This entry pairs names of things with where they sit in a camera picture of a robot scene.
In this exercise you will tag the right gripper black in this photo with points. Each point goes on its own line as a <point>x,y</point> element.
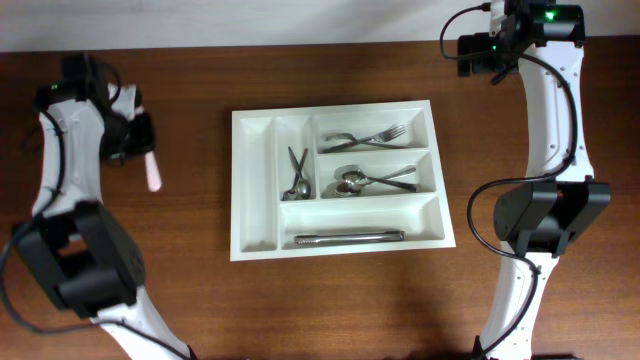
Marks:
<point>470,55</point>

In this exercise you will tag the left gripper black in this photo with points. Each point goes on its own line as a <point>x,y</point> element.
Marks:
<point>141,133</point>

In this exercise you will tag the pink plastic knife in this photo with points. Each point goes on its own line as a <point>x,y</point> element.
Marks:
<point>146,135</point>

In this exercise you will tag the steel teaspoon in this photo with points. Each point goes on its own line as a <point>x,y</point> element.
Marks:
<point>290,192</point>
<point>301,187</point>

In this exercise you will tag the steel tablespoon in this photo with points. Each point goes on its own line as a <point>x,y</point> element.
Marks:
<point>355,181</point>
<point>340,188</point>

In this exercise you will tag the steel kitchen tongs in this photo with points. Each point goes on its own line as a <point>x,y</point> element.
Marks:
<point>353,238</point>

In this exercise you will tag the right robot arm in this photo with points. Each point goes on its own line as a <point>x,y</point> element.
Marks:
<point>545,211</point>

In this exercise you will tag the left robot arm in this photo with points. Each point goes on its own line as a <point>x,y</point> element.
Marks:
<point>76,250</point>

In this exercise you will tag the white plastic cutlery tray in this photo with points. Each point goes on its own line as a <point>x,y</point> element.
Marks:
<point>282,186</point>

